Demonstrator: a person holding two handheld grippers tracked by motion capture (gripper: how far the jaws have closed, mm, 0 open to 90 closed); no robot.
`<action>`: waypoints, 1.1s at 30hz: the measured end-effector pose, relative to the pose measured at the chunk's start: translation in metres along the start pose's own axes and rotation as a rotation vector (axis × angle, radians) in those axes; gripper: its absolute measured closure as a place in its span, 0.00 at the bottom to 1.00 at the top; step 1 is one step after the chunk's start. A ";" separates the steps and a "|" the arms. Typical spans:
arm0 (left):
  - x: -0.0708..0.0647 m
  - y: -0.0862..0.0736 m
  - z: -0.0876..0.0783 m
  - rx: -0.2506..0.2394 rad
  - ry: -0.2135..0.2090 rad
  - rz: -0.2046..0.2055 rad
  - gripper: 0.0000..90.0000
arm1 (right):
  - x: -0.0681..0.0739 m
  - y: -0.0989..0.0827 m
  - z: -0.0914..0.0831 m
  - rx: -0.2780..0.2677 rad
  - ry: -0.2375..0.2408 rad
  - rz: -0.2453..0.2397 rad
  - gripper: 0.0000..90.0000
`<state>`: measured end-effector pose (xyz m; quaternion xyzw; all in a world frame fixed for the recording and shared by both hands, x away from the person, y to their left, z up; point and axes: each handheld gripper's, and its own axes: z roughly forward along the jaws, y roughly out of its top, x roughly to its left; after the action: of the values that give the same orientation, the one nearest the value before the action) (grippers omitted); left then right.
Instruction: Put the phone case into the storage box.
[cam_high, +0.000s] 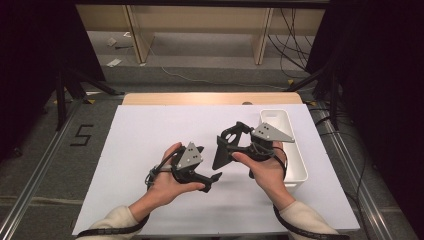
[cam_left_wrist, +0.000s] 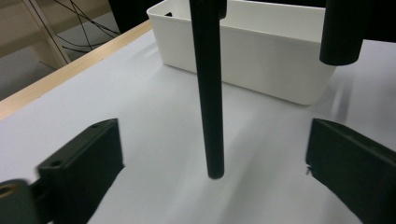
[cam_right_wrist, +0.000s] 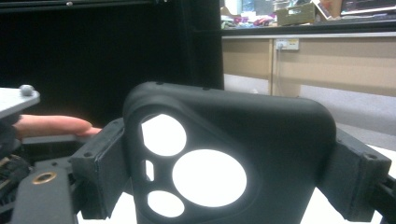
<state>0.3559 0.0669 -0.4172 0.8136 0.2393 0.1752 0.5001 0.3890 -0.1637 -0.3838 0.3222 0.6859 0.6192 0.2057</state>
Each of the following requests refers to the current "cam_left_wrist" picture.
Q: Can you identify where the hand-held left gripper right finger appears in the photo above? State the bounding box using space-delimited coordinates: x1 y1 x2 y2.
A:
305 118 396 224

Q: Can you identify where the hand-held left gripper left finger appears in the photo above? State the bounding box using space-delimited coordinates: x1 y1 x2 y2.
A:
36 118 125 224

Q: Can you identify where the white plastic box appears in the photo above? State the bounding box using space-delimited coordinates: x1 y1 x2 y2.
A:
146 0 338 106

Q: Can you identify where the black phone case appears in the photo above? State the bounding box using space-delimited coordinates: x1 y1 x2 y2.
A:
189 0 226 180

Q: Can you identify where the white table mat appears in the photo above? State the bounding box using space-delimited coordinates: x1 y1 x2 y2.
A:
0 29 396 224

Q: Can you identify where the beige wooden shelf unit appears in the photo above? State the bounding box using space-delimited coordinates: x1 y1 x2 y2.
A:
0 0 120 71

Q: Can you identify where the bundle of black cables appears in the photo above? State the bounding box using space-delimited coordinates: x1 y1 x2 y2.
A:
29 0 121 71

